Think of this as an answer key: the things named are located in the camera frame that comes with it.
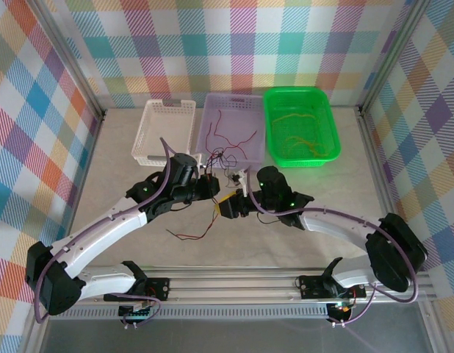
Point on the white perforated plastic basket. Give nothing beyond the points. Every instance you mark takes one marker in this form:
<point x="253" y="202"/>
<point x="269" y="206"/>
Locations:
<point x="164" y="128"/>

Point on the aluminium frame post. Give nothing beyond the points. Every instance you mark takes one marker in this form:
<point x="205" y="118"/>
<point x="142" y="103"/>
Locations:
<point x="71" y="59"/>
<point x="396" y="55"/>

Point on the small black circuit board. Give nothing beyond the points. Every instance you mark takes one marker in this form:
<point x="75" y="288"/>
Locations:
<point x="341" y="312"/>

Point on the aluminium table side rail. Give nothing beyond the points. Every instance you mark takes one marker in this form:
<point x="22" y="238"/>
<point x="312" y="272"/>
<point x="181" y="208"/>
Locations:
<point x="370" y="147"/>
<point x="88" y="165"/>

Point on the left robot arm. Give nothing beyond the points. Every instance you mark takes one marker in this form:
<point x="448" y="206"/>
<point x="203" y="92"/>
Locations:
<point x="102" y="231"/>

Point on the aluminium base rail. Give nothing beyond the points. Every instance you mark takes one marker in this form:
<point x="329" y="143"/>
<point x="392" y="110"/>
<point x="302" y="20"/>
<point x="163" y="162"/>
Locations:
<point x="230" y="287"/>

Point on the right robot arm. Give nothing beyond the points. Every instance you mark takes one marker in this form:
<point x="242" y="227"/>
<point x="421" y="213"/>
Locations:
<point x="341" y="224"/>

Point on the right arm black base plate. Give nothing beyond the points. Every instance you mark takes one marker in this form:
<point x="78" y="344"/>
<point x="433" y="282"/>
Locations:
<point x="311" y="287"/>

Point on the green terminal circuit board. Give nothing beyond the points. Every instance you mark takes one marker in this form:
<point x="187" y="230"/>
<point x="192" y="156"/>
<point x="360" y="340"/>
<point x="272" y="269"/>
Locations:
<point x="137" y="312"/>

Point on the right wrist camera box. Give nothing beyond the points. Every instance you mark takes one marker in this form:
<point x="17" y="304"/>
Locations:
<point x="243" y="180"/>

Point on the green plastic mesh basket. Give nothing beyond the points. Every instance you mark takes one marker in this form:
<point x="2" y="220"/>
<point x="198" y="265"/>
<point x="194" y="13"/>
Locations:
<point x="300" y="128"/>

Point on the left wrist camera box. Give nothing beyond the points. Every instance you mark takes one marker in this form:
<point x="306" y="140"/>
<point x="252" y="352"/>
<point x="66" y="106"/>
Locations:
<point x="199" y="160"/>

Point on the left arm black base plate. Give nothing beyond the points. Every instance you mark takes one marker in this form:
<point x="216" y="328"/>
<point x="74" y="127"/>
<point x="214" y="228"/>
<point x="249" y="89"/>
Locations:
<point x="159" y="288"/>

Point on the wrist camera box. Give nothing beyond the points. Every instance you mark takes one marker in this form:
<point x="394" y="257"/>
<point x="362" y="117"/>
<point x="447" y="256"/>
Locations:
<point x="199" y="160"/>
<point x="243" y="180"/>

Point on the purple perforated plastic basket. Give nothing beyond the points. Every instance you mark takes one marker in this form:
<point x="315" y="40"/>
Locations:
<point x="241" y="117"/>

